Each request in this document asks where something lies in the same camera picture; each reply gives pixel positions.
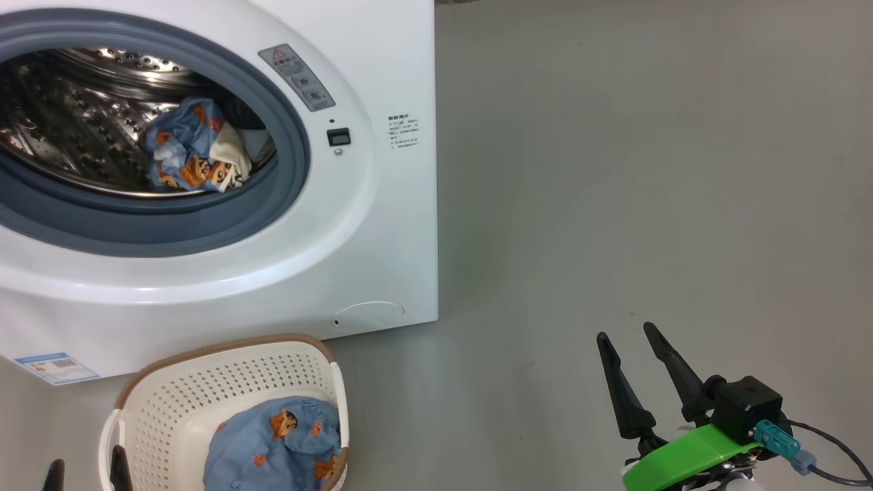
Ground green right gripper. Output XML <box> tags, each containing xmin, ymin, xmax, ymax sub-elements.
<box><xmin>596</xmin><ymin>322</ymin><xmax>761</xmax><ymax>491</ymax></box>

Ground blue garment small cartoon prints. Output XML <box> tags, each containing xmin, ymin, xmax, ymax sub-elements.
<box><xmin>203</xmin><ymin>396</ymin><xmax>342</xmax><ymax>491</ymax></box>

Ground blue garment large cartoon face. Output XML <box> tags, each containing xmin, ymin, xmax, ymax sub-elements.
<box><xmin>138</xmin><ymin>97</ymin><xmax>253</xmax><ymax>194</ymax></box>

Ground white front-load washing machine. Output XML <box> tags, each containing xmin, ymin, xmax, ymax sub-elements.
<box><xmin>0</xmin><ymin>0</ymin><xmax>439</xmax><ymax>384</ymax></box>

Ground perforated steel washer drum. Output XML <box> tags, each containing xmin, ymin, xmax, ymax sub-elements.
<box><xmin>0</xmin><ymin>46</ymin><xmax>277</xmax><ymax>198</ymax></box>

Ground white perforated laundry basket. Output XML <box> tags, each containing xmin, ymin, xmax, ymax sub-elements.
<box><xmin>98</xmin><ymin>333</ymin><xmax>350</xmax><ymax>491</ymax></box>

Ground blue energy label sticker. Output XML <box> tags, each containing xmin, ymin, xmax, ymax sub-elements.
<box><xmin>14</xmin><ymin>351</ymin><xmax>100</xmax><ymax>386</ymax></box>

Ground round white filter cover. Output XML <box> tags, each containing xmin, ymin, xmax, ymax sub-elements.
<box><xmin>332</xmin><ymin>301</ymin><xmax>405</xmax><ymax>334</ymax></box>

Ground grey warning label sticker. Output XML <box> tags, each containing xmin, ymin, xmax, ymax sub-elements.
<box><xmin>258</xmin><ymin>44</ymin><xmax>336</xmax><ymax>113</ymax></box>

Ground teal cable connector plug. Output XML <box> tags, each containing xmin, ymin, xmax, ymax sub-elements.
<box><xmin>754</xmin><ymin>419</ymin><xmax>817</xmax><ymax>476</ymax></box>

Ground thin black camera cable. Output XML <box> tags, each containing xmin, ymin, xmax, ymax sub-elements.
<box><xmin>784</xmin><ymin>419</ymin><xmax>873</xmax><ymax>486</ymax></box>

